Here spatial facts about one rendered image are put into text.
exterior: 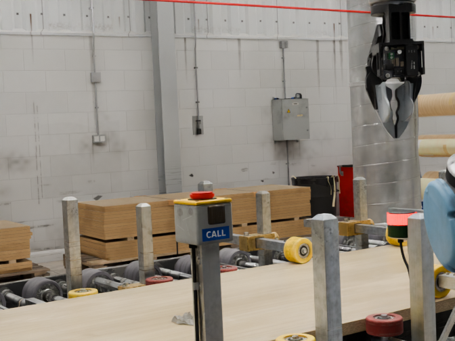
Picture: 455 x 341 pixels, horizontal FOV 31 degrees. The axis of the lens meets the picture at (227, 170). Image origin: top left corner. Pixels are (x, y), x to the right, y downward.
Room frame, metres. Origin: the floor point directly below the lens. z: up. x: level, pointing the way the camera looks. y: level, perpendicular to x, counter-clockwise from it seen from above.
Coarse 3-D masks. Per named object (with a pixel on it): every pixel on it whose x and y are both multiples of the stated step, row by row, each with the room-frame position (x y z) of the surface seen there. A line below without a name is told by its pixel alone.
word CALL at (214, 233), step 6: (210, 228) 1.29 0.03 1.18; (216, 228) 1.29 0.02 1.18; (222, 228) 1.30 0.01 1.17; (228, 228) 1.31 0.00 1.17; (204, 234) 1.28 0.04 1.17; (210, 234) 1.29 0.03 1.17; (216, 234) 1.29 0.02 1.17; (222, 234) 1.30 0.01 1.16; (228, 234) 1.31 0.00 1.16; (204, 240) 1.28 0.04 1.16; (210, 240) 1.29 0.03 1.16
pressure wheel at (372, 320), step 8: (368, 320) 1.74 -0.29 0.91; (376, 320) 1.73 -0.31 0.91; (384, 320) 1.72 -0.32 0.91; (392, 320) 1.72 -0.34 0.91; (400, 320) 1.73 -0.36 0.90; (368, 328) 1.74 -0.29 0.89; (376, 328) 1.72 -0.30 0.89; (384, 328) 1.72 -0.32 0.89; (392, 328) 1.72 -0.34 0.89; (400, 328) 1.73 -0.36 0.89; (384, 336) 1.72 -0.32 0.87
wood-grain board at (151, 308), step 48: (144, 288) 2.23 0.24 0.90; (240, 288) 2.17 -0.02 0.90; (288, 288) 2.14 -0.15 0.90; (384, 288) 2.08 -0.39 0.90; (0, 336) 1.76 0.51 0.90; (48, 336) 1.74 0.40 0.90; (96, 336) 1.72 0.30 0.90; (144, 336) 1.71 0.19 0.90; (192, 336) 1.69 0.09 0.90; (240, 336) 1.67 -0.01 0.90
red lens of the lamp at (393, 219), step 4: (416, 212) 1.64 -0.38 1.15; (388, 216) 1.64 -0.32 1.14; (392, 216) 1.63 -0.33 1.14; (396, 216) 1.62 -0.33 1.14; (400, 216) 1.62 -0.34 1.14; (404, 216) 1.62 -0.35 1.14; (408, 216) 1.62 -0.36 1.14; (388, 220) 1.64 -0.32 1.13; (392, 220) 1.63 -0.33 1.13; (396, 220) 1.62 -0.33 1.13; (400, 220) 1.62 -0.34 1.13; (404, 220) 1.62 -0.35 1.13; (388, 224) 1.64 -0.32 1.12; (392, 224) 1.63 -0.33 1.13; (396, 224) 1.62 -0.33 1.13; (400, 224) 1.62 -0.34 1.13; (404, 224) 1.62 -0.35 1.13
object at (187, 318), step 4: (188, 312) 1.82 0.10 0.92; (176, 316) 1.82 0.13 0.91; (180, 316) 1.82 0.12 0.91; (184, 316) 1.82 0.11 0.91; (188, 316) 1.82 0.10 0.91; (192, 316) 1.80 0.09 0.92; (172, 320) 1.82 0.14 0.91; (176, 320) 1.81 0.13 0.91; (180, 320) 1.80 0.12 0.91; (184, 320) 1.80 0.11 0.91; (188, 320) 1.80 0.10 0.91; (192, 320) 1.79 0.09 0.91; (188, 324) 1.79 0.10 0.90; (192, 324) 1.78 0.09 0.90
